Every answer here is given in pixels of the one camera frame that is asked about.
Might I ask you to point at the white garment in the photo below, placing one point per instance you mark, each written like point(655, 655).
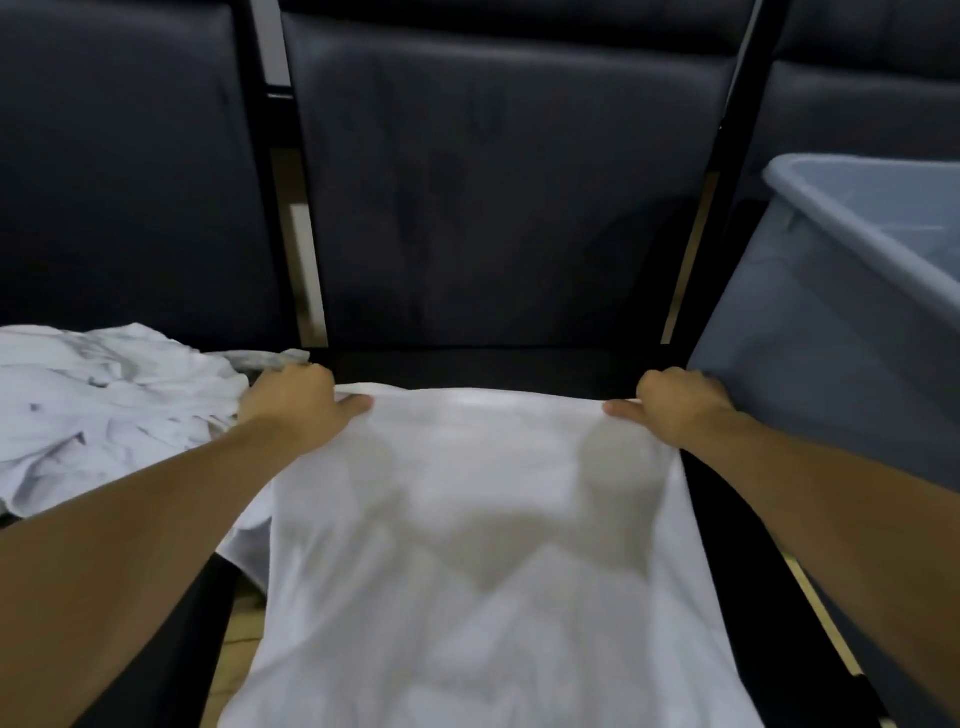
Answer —
point(480, 637)

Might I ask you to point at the person's left forearm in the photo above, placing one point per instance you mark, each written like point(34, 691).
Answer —
point(112, 562)

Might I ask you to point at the black leather bench chair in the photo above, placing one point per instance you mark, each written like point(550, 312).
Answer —
point(495, 187)
point(862, 97)
point(127, 165)

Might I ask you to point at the person's right forearm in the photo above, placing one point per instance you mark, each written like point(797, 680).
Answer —
point(840, 510)

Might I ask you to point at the person's right hand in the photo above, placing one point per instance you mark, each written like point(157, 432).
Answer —
point(679, 405)

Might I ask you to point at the blue-grey plastic bin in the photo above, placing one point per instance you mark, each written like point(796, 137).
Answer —
point(810, 337)

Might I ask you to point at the person's left hand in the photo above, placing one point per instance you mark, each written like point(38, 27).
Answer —
point(300, 405)

